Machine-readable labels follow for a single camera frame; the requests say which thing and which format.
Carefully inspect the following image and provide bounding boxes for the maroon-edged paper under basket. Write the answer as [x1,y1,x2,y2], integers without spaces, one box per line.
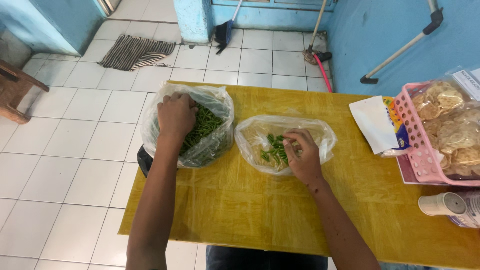
[396,153,452,187]

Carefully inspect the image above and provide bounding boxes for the black plastic bag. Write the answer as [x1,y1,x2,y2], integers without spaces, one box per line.
[136,145,155,178]

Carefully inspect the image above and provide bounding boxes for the pile of long green beans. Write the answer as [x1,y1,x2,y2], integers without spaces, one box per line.
[179,103,225,157]

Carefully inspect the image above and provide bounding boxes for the person's left hand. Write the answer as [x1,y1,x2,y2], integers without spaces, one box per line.
[157,92,199,142]

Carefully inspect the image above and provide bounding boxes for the clear plastic bag, cut beans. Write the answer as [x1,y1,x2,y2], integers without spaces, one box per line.
[234,114,338,176]

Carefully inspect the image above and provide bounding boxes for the red hose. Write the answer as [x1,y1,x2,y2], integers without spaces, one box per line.
[313,54,334,93]

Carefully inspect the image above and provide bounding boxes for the heap of cut bean pieces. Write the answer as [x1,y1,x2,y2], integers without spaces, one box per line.
[260,133,301,166]

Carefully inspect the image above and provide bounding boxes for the clear bags of crackers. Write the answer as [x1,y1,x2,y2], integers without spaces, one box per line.
[411,67,480,178]

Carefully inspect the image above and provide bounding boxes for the wooden-handled mop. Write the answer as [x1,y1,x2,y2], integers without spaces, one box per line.
[302,0,333,65]

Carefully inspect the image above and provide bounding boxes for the person's dark trousers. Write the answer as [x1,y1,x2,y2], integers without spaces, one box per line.
[205,245,329,270]

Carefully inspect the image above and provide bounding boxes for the striped floor mat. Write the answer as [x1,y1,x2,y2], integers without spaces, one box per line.
[98,34,176,72]

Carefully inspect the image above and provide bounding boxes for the person's right hand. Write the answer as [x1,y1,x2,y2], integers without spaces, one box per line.
[282,128,325,187]

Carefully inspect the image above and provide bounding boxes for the white crutch with black fittings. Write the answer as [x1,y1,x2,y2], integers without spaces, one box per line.
[359,0,444,85]

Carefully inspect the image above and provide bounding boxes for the clear plastic bag, long beans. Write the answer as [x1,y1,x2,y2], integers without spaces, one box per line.
[140,81,235,169]

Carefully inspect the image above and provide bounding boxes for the wooden stool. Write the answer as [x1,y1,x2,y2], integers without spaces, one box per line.
[0,59,50,125]

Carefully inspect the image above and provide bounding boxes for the white-capped plastic bottle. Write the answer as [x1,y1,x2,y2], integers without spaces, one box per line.
[418,190,480,229]

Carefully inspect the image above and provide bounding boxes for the blue broom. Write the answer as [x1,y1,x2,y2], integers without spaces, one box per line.
[214,0,244,55]

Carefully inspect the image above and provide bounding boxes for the yellow blue snack packet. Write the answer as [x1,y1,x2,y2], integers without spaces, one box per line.
[378,96,412,158]

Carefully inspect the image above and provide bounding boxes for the pink plastic basket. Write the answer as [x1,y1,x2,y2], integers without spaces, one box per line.
[393,82,480,187]

